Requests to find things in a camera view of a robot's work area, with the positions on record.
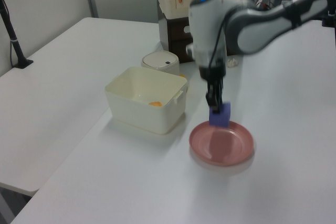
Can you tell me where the purple cube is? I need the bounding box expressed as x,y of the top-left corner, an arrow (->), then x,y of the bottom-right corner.
209,102 -> 232,127

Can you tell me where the black table clamp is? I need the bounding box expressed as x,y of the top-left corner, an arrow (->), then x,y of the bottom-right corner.
321,8 -> 336,28

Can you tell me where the cream plastic storage box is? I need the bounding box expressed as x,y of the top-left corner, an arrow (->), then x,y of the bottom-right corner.
104,66 -> 188,134

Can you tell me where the pink round plate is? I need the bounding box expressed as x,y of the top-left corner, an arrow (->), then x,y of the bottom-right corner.
188,120 -> 255,167

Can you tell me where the black pole stand with clamp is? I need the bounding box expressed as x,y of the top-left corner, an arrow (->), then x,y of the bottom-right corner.
0,0 -> 34,69

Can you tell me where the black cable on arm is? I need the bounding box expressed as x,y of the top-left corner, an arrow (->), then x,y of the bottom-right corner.
208,11 -> 232,71

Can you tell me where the crumpled white paper ball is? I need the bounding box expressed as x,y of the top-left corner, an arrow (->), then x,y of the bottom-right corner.
226,56 -> 239,69

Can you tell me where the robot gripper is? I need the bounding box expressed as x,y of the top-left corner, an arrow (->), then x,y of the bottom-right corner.
195,47 -> 228,114

